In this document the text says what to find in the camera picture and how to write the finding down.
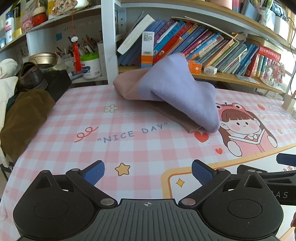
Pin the white bottle with blue label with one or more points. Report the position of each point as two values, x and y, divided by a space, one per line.
9 27

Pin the white tub with green lid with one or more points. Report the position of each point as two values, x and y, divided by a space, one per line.
91 67

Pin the bunch of pens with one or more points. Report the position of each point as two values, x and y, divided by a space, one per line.
87 47

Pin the row of colourful books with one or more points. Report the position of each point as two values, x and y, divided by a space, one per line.
208 44

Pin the pink checkered printed tablecloth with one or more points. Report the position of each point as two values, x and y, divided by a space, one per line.
92 115

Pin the pink dotted cylinder box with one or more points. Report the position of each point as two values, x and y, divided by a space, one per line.
223 3

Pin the red tassel ornament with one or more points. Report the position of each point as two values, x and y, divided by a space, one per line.
76 55

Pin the thick white paperback book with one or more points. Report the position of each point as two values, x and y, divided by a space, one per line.
135 34

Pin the brown leather shoe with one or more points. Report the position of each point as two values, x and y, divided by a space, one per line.
31 77

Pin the white charger plug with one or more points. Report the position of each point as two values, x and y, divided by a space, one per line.
210 70

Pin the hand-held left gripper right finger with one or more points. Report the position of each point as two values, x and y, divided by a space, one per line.
201 172

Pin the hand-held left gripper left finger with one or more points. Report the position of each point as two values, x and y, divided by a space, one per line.
94 172

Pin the cream white cloth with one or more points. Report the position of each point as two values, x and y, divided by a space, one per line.
7 88

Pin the white box with orange base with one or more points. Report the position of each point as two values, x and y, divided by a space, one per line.
147 46

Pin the colourful toy figures set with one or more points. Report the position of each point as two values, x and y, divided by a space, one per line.
274 74

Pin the wooden desk holder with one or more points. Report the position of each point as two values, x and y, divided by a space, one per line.
289 102

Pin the blue plastic packet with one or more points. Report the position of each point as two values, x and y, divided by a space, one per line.
246 79

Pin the small orange carton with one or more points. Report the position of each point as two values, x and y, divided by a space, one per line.
194 66

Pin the red and white jar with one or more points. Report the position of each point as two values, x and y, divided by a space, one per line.
39 17

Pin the white storage shelf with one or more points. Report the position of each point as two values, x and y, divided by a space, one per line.
57 20

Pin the purple and pink sweater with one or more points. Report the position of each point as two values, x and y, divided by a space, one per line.
175 88

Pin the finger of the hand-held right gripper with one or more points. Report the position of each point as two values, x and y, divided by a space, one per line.
279 176
286 159

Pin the gold metal bowl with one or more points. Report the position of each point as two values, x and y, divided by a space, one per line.
42 59

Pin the black box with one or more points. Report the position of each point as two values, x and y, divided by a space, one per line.
59 83

